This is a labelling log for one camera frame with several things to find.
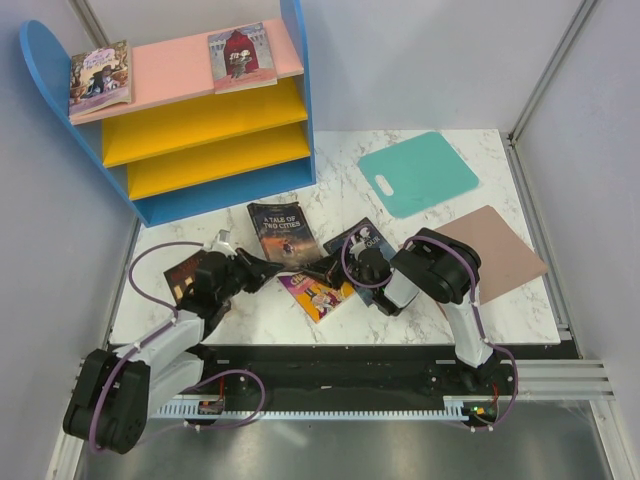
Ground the Tale of Two Cities book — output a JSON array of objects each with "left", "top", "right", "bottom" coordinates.
[{"left": 247, "top": 202, "right": 322, "bottom": 267}]

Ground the pink brown file folder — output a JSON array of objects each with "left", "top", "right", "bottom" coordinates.
[{"left": 436, "top": 206, "right": 551, "bottom": 327}]

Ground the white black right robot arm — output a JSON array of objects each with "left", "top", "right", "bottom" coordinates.
[{"left": 302, "top": 228, "right": 498, "bottom": 394}]

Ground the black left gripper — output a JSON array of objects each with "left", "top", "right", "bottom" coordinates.
[{"left": 217, "top": 247, "right": 283, "bottom": 303}]

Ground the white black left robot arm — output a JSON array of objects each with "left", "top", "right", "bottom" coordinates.
[{"left": 62, "top": 248, "right": 285, "bottom": 454}]

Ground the aluminium frame rail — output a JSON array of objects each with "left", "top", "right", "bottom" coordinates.
[{"left": 517, "top": 359, "right": 615, "bottom": 401}]

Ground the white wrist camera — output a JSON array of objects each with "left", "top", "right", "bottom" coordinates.
[
  {"left": 202, "top": 229, "right": 236, "bottom": 256},
  {"left": 349, "top": 239, "right": 367, "bottom": 259}
]

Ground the teal plastic file folder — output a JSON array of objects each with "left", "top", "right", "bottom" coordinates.
[{"left": 358, "top": 132, "right": 480, "bottom": 219}]

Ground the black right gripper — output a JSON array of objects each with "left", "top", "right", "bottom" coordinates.
[{"left": 300, "top": 245, "right": 376, "bottom": 294}]

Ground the blue pink yellow bookshelf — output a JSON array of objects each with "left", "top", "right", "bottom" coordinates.
[{"left": 19, "top": 1, "right": 316, "bottom": 226}]

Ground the red castle cover book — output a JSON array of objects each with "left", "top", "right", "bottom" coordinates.
[{"left": 207, "top": 22, "right": 277, "bottom": 94}]

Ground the Nineteen Eighty-Four dark book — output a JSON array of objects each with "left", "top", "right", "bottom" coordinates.
[{"left": 323, "top": 217, "right": 395, "bottom": 307}]

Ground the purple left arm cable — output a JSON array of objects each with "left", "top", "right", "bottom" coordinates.
[{"left": 87, "top": 239, "right": 266, "bottom": 454}]

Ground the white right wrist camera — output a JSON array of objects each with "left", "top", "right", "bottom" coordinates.
[{"left": 349, "top": 239, "right": 367, "bottom": 259}]

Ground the purple illustrated paperback book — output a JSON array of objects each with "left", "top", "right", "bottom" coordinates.
[{"left": 69, "top": 40, "right": 133, "bottom": 121}]

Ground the white slotted cable duct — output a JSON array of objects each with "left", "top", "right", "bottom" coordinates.
[{"left": 151, "top": 395, "right": 496, "bottom": 421}]

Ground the Roald Dahl Charlie book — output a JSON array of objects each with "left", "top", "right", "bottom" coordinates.
[{"left": 278, "top": 273, "right": 355, "bottom": 323}]

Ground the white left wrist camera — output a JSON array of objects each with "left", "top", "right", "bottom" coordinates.
[{"left": 202, "top": 229, "right": 236, "bottom": 256}]

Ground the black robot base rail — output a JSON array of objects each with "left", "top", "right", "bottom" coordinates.
[{"left": 107, "top": 342, "right": 584, "bottom": 416}]

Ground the orange night street book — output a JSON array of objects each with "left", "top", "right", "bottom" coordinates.
[{"left": 164, "top": 249, "right": 207, "bottom": 303}]

